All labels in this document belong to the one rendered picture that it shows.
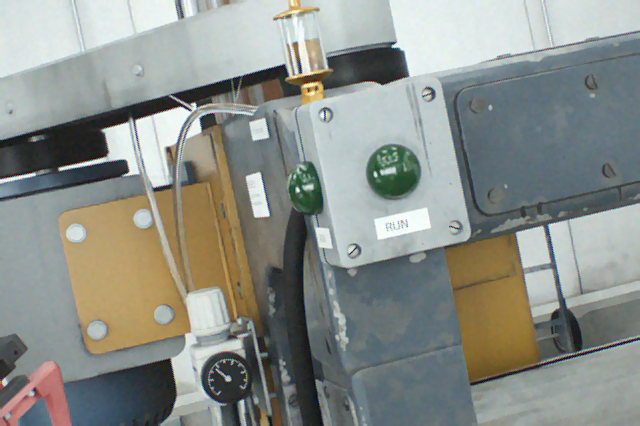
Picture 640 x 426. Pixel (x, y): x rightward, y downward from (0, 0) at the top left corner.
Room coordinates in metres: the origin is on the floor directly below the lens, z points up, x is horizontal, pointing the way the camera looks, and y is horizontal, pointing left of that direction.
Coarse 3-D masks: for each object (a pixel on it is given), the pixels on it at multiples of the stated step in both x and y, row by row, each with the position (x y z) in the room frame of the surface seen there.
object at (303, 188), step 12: (300, 168) 0.65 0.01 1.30; (312, 168) 0.65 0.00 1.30; (288, 180) 0.65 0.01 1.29; (300, 180) 0.65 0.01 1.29; (312, 180) 0.65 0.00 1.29; (288, 192) 0.65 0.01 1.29; (300, 192) 0.65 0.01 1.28; (312, 192) 0.65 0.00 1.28; (300, 204) 0.65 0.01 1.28; (312, 204) 0.65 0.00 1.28
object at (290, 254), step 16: (288, 224) 0.70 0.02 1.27; (304, 224) 0.70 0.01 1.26; (288, 240) 0.70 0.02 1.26; (304, 240) 0.70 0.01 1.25; (288, 256) 0.70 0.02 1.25; (288, 272) 0.69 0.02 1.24; (288, 288) 0.70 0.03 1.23; (288, 304) 0.70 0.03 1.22; (288, 320) 0.70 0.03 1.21; (304, 320) 0.70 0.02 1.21; (288, 336) 0.70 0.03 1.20; (304, 336) 0.70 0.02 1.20; (304, 352) 0.70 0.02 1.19; (304, 368) 0.70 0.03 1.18; (304, 384) 0.70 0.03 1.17; (304, 400) 0.71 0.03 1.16; (304, 416) 0.71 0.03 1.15; (320, 416) 0.71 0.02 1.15
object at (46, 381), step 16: (48, 368) 0.78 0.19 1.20; (16, 384) 0.76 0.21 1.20; (32, 384) 0.77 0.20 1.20; (48, 384) 0.78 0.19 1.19; (0, 400) 0.76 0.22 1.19; (16, 400) 0.76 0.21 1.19; (32, 400) 0.78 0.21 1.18; (48, 400) 0.79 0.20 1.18; (64, 400) 0.79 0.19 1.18; (0, 416) 0.75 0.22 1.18; (16, 416) 0.77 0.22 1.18; (64, 416) 0.79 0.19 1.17
